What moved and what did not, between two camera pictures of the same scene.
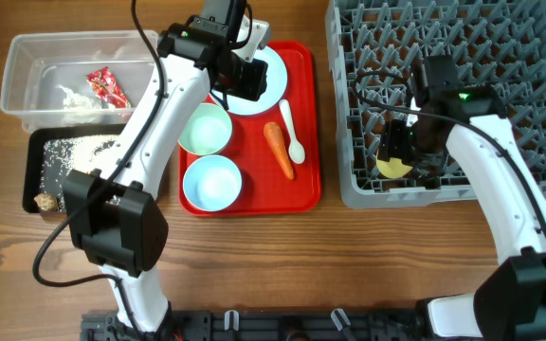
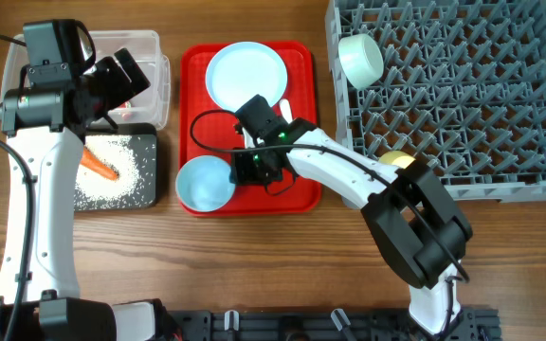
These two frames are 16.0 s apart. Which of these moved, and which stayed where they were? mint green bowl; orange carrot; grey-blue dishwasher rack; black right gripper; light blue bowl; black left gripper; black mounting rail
Moved: black left gripper; black right gripper; mint green bowl; orange carrot; light blue bowl
Stayed: black mounting rail; grey-blue dishwasher rack
